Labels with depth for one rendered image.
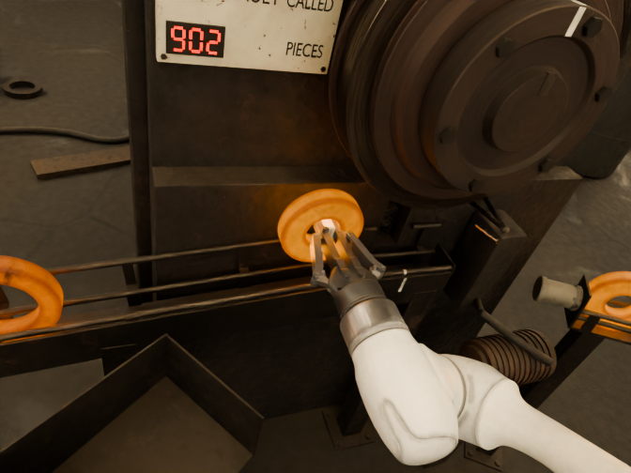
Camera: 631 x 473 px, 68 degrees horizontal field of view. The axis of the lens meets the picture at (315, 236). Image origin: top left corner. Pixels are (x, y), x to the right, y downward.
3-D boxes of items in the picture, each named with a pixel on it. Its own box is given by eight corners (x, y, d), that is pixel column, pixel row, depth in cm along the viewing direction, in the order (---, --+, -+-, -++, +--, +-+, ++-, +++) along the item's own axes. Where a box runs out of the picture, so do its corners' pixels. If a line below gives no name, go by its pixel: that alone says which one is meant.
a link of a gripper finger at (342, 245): (358, 275, 72) (366, 274, 72) (335, 225, 79) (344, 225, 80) (351, 291, 74) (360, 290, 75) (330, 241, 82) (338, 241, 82)
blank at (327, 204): (277, 193, 77) (282, 206, 75) (363, 181, 81) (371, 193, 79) (275, 256, 88) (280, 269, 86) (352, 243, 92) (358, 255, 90)
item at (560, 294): (530, 288, 113) (541, 270, 109) (570, 298, 111) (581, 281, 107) (532, 305, 108) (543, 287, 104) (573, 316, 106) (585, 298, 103)
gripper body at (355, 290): (333, 331, 70) (315, 284, 76) (383, 325, 73) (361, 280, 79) (346, 300, 65) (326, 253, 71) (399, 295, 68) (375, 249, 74)
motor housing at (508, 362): (397, 434, 146) (467, 328, 112) (455, 420, 154) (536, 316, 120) (417, 477, 137) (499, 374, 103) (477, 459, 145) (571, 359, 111)
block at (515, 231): (435, 281, 119) (473, 206, 104) (460, 278, 122) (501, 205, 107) (456, 312, 112) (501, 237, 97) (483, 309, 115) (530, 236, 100)
